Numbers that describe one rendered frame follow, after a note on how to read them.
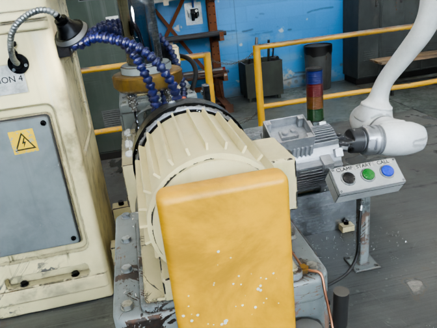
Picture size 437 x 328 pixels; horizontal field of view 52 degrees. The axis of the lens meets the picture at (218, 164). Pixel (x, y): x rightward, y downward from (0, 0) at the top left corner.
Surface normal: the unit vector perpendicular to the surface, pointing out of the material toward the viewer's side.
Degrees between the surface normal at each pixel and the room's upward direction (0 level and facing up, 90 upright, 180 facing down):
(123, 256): 0
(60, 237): 90
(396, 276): 0
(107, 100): 90
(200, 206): 90
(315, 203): 90
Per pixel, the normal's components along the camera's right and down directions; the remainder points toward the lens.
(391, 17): -0.08, 0.38
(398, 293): -0.11, -0.92
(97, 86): 0.19, 0.35
